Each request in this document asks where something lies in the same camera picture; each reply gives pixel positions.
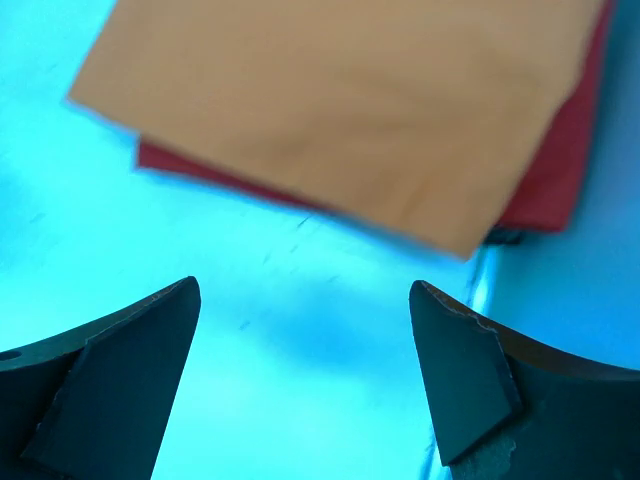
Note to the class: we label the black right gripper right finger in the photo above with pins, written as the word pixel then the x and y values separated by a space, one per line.
pixel 506 406

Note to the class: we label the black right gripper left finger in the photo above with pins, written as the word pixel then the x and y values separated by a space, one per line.
pixel 94 402

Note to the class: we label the orange trousers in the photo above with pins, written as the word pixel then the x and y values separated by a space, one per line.
pixel 418 116

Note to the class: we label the folded red trousers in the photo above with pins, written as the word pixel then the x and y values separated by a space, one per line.
pixel 547 195

